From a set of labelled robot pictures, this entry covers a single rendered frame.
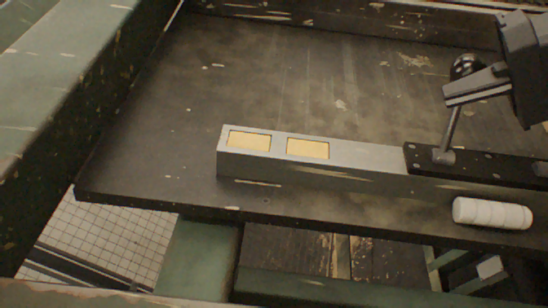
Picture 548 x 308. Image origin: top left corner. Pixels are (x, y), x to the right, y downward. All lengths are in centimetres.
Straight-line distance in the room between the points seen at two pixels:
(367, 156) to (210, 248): 21
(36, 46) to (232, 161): 26
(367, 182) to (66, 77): 35
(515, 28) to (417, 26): 46
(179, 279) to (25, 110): 22
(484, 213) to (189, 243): 33
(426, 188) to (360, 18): 43
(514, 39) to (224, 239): 35
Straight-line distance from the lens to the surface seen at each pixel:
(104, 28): 64
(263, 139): 54
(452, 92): 49
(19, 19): 142
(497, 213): 57
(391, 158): 55
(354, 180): 54
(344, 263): 191
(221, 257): 52
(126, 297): 40
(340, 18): 89
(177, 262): 51
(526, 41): 47
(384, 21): 90
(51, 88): 53
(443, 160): 55
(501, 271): 214
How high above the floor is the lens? 184
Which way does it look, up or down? 20 degrees down
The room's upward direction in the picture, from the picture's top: 59 degrees counter-clockwise
